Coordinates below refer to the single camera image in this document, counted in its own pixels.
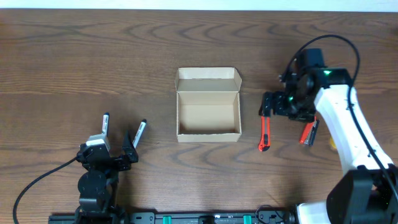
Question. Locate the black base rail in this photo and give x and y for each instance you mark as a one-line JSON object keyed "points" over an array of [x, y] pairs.
{"points": [[263, 215]]}

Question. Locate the yellow tape roll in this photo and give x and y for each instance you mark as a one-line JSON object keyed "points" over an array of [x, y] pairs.
{"points": [[332, 144]]}

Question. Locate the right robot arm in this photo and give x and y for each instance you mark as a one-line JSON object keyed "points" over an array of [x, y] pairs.
{"points": [[367, 193]]}

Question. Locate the red utility knife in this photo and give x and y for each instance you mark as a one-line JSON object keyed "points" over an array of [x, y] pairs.
{"points": [[265, 141]]}

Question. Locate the open cardboard box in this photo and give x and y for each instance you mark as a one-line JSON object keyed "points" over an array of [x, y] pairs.
{"points": [[208, 104]]}

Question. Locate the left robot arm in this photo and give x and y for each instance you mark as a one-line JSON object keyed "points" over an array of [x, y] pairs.
{"points": [[98, 187]]}

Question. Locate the blue capped marker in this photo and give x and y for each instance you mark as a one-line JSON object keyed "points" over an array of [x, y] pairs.
{"points": [[105, 124]]}

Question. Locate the red black stapler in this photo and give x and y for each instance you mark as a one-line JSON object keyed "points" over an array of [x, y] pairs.
{"points": [[309, 133]]}

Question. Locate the black capped marker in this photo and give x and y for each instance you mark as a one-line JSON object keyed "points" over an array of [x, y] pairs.
{"points": [[139, 133]]}

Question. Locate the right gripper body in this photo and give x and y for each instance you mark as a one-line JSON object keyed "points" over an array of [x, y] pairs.
{"points": [[287, 105]]}

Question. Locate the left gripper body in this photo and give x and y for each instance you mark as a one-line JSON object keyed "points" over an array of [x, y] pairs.
{"points": [[121, 164]]}

